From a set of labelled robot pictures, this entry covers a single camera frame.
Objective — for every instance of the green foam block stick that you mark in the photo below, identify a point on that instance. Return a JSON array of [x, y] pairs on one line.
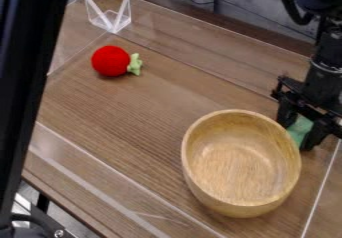
[[298, 129]]

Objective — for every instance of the black foreground pole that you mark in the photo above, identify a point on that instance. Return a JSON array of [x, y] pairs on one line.
[[29, 27]]

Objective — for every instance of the red plush strawberry toy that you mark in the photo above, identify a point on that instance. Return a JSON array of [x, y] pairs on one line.
[[112, 62]]

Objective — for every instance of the black camera stand base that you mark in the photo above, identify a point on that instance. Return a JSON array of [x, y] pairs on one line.
[[30, 223]]

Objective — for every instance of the clear acrylic tray wall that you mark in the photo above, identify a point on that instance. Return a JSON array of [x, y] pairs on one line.
[[104, 154]]

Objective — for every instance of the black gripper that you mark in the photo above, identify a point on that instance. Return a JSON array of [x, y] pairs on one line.
[[295, 104]]

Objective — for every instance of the brown wooden bowl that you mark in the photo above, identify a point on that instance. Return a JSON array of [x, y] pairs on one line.
[[240, 162]]

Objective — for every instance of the clear acrylic corner bracket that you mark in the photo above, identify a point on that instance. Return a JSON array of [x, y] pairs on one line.
[[109, 20]]

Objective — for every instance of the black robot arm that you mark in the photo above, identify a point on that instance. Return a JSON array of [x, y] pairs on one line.
[[312, 100]]

